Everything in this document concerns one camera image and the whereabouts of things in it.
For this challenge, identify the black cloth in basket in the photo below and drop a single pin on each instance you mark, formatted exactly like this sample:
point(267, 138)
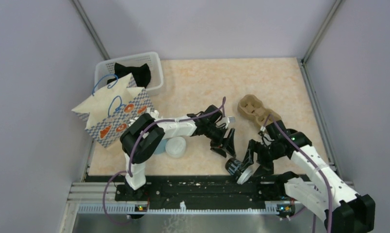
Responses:
point(142, 74)

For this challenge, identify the white plastic basket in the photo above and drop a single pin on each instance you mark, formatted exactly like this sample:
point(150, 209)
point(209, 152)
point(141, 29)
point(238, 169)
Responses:
point(104, 71)

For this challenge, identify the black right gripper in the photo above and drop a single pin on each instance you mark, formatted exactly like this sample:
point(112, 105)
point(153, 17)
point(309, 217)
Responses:
point(265, 168)

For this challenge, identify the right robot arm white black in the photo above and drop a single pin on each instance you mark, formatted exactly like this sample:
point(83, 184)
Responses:
point(340, 207)

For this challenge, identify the patterned paper gift bag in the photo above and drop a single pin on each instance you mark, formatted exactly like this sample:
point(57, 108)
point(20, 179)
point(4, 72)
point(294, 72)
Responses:
point(109, 111)

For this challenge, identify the brown pulp cup carrier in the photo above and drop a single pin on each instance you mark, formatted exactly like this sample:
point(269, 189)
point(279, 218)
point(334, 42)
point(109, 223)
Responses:
point(252, 108)

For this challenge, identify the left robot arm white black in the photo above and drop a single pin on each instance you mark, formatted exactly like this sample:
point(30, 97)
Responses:
point(143, 136)

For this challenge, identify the blue straw holder cup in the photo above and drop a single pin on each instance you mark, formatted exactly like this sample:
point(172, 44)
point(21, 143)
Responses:
point(161, 147)

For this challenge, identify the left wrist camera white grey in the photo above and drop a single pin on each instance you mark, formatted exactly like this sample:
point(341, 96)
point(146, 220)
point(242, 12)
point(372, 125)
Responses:
point(228, 120)

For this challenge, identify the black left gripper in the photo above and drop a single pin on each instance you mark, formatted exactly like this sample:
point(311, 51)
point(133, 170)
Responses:
point(230, 146)

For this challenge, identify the single dark plastic cup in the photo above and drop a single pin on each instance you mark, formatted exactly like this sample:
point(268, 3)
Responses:
point(235, 168)

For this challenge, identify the stack of white lids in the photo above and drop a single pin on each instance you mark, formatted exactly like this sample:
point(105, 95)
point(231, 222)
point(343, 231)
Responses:
point(176, 147)

